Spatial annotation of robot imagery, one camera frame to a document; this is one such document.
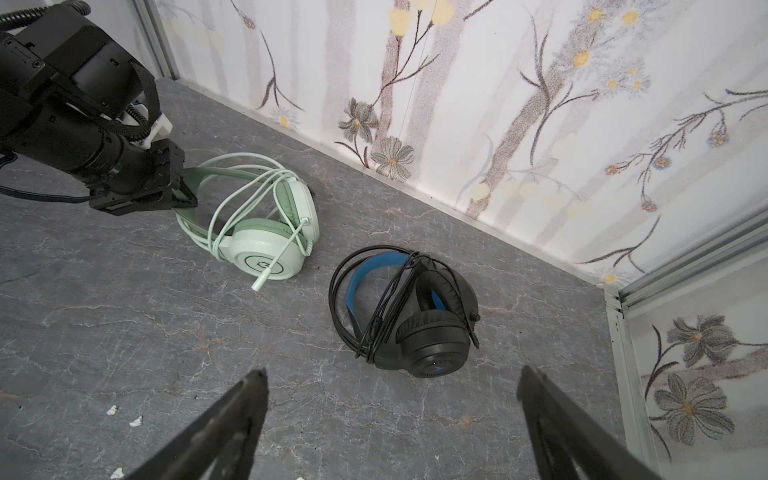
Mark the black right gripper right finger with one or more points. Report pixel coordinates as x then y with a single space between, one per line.
567 443

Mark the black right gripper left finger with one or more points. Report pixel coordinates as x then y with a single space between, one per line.
219 444

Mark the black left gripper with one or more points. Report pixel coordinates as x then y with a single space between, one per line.
157 185

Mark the mint green wired headphones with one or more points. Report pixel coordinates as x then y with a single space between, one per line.
266 228

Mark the black wired headphones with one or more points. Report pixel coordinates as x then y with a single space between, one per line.
424 321

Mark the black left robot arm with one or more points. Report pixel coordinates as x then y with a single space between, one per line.
75 100

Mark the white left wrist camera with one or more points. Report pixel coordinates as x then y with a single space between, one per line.
137 114

